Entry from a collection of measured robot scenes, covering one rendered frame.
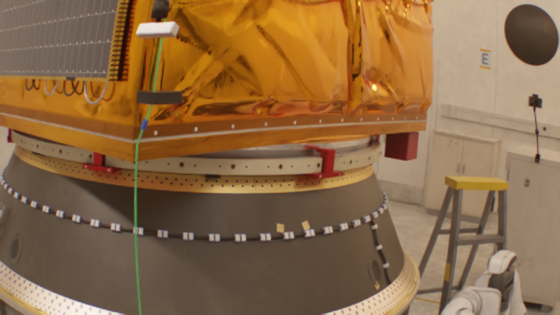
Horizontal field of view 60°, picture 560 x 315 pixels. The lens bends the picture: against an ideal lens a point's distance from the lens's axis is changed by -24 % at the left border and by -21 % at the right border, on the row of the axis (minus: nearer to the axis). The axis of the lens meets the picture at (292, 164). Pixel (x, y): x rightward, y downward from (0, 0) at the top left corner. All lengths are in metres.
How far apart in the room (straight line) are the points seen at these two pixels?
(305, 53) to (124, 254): 0.84
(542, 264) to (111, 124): 4.51
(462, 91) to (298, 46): 7.76
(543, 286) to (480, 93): 4.77
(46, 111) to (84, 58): 0.33
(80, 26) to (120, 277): 0.78
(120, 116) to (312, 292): 0.87
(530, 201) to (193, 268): 3.94
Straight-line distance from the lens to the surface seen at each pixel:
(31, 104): 1.89
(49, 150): 1.98
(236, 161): 1.80
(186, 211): 1.80
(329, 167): 1.97
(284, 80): 1.77
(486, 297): 1.58
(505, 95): 9.30
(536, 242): 5.33
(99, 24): 1.48
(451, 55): 9.56
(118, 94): 1.43
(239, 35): 1.58
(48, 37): 1.73
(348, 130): 2.25
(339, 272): 1.99
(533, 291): 5.46
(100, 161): 1.81
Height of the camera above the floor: 2.00
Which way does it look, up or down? 9 degrees down
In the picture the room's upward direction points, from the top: 5 degrees clockwise
